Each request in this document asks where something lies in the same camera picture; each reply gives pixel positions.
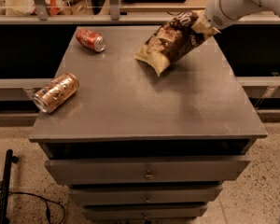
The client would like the drawer with knob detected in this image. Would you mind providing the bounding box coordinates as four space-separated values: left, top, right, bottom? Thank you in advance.
45 156 249 185
82 204 207 220
69 184 222 206

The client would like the grey drawer cabinet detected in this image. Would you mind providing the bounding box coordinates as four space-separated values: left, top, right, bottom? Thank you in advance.
30 26 266 209

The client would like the red coke can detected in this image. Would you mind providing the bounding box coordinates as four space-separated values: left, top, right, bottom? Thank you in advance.
76 28 106 52

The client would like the black floor cable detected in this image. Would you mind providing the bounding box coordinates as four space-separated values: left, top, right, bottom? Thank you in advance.
0 190 67 224

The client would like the black stand leg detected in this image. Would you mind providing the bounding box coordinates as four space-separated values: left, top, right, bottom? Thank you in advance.
0 149 19 224

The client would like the middle drawer with knob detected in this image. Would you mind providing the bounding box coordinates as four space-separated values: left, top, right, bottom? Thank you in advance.
69 184 222 206

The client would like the bottom drawer with knob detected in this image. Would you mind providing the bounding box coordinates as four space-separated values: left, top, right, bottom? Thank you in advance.
82 204 207 220

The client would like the orange soda can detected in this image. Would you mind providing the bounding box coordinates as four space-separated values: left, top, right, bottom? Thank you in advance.
33 73 79 114

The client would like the grey metal railing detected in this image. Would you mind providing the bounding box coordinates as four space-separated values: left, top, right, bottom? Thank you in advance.
0 0 280 26

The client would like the top drawer with knob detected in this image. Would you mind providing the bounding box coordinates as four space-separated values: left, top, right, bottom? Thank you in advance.
45 156 249 185

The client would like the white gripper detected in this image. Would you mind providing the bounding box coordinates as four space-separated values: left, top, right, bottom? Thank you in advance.
204 0 264 30

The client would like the brown chip bag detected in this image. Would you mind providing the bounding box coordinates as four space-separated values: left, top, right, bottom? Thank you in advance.
134 11 219 76

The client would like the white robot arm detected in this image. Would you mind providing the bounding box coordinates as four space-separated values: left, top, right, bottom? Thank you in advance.
204 0 280 30

